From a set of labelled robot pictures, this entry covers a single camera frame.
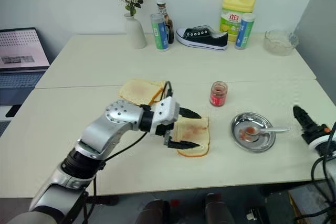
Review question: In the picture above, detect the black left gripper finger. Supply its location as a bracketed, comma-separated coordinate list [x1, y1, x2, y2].
[178, 106, 203, 120]
[167, 140, 204, 150]

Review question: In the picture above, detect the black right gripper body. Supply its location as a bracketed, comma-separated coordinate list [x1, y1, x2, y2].
[301, 123, 330, 145]

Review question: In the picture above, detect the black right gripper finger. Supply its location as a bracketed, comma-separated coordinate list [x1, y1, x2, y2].
[293, 105, 309, 132]
[297, 105, 316, 128]

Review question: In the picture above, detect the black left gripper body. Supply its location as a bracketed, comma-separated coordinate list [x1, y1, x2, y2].
[156, 122, 175, 147]

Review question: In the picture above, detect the toast bread slice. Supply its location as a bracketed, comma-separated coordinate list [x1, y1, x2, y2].
[176, 140, 211, 158]
[117, 78, 160, 105]
[172, 115, 210, 148]
[148, 80, 168, 104]

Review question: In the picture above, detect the metal spoon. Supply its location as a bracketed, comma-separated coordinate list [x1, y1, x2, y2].
[243, 126, 291, 137]

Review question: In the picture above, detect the glass jar of red jam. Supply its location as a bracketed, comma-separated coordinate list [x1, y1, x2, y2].
[209, 81, 228, 108]

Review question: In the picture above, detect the round metal plate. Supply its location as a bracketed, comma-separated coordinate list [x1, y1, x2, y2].
[230, 112, 276, 153]

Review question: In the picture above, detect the dark rounded shape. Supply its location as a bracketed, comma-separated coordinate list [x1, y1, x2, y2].
[136, 199, 171, 224]
[204, 193, 236, 224]

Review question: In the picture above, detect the black white canvas sneaker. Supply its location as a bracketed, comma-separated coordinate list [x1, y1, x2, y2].
[175, 26, 229, 51]

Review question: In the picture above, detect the clear glass bowl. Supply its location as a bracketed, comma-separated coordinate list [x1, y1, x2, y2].
[264, 29, 300, 57]

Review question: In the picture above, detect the green blue tube canister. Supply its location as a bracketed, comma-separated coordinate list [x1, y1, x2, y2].
[234, 13, 256, 50]
[150, 13, 170, 52]

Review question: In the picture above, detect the white ceramic vase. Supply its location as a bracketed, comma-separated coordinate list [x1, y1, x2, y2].
[123, 13, 148, 50]

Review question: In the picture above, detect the small white object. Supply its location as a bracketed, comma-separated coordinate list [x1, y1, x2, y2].
[245, 208, 259, 221]

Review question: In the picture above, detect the dark sauce bottle white cap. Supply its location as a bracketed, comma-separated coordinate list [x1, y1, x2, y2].
[156, 0, 175, 45]

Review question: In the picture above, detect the yellow detergent pump bottle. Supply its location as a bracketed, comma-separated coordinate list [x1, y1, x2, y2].
[219, 0, 257, 42]

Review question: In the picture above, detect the black smartphone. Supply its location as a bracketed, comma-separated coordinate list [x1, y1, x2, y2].
[5, 104, 22, 118]

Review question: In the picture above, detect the grey flat pad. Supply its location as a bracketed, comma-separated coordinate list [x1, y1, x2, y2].
[0, 120, 13, 137]

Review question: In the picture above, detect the open grey laptop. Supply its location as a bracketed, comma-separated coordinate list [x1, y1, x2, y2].
[0, 27, 51, 106]

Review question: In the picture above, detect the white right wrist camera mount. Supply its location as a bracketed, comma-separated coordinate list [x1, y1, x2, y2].
[307, 134, 336, 154]

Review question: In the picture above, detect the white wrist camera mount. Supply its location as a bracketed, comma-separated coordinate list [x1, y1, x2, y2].
[307, 134, 336, 154]
[149, 97, 181, 137]

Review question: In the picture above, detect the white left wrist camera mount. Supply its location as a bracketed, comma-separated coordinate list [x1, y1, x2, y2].
[149, 97, 181, 137]

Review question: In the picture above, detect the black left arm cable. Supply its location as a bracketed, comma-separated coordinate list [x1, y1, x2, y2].
[83, 80, 174, 224]

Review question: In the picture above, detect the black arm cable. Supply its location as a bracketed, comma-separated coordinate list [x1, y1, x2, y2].
[292, 121, 336, 222]
[83, 80, 174, 224]

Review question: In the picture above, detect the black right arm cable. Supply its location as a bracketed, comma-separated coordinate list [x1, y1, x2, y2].
[292, 121, 336, 222]

